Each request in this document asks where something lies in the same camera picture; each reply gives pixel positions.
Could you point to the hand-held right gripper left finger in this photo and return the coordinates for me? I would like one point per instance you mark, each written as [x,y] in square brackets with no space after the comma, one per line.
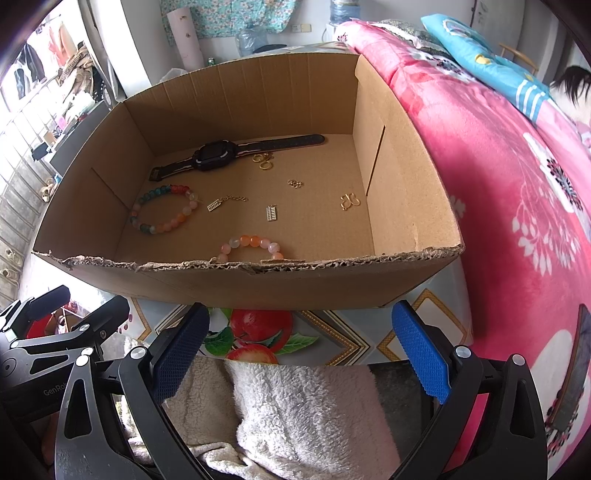
[180,350]

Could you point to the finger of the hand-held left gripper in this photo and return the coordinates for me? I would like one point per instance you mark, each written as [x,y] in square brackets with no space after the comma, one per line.
[106,316]
[41,300]

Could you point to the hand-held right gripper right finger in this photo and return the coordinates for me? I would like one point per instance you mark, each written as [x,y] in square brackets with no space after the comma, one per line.
[421,355]

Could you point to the brown cardboard box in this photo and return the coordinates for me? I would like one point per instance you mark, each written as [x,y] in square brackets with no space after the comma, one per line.
[286,286]

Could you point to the white drawer unit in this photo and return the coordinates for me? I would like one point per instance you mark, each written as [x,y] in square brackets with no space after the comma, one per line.
[23,207]

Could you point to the fruit print tablecloth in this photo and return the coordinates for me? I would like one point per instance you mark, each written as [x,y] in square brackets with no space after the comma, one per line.
[323,332]

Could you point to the white fluffy cloth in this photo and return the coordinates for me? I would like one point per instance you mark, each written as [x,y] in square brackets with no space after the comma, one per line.
[300,415]

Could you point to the grey cabinet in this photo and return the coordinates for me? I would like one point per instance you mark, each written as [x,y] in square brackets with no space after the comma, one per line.
[78,138]

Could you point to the pink floral blanket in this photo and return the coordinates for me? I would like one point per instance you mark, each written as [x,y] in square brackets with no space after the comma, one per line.
[485,184]

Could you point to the black smart watch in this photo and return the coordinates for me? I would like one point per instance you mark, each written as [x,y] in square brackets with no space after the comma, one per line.
[212,157]

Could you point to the gold hoop earrings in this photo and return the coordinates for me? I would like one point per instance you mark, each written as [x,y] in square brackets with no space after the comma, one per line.
[265,165]

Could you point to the hanging clothes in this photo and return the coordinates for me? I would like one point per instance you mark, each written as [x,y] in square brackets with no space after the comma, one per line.
[41,55]

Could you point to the white paper roll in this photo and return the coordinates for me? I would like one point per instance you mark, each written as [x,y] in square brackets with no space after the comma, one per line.
[187,41]

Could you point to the blue pillow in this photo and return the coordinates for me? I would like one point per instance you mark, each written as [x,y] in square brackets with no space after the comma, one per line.
[485,60]

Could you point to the clear water jug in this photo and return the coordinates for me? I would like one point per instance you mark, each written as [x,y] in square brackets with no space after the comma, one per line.
[251,41]

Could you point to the wooden chair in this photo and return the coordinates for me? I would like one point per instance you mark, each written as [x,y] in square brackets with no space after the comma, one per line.
[503,48]

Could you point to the floral hanging cloth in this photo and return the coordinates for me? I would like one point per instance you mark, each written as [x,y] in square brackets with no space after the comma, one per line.
[231,16]

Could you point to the blue water jug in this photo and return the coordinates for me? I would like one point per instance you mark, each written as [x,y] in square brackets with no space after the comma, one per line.
[346,11]

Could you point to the white wall socket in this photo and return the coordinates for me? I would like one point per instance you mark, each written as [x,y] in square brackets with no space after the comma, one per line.
[301,28]

